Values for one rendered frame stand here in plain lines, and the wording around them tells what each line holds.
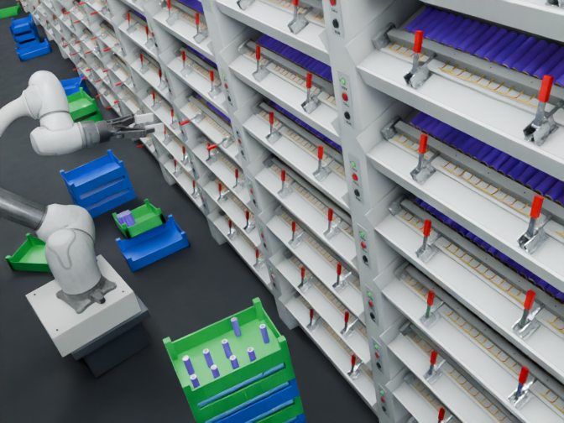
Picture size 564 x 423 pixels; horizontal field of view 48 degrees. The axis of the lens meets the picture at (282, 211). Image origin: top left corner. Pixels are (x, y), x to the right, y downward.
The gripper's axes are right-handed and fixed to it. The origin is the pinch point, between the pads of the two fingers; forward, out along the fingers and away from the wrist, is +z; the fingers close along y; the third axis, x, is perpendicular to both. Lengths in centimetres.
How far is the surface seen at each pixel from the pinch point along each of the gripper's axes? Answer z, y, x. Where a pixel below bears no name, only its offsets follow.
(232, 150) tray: 22.0, 19.0, -7.8
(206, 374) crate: -16, 84, -42
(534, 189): 21, 146, 36
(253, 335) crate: 1, 79, -38
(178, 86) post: 20.8, -30.4, 1.5
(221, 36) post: 11, 40, 39
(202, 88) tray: 17.8, 4.6, 11.4
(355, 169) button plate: 13, 105, 24
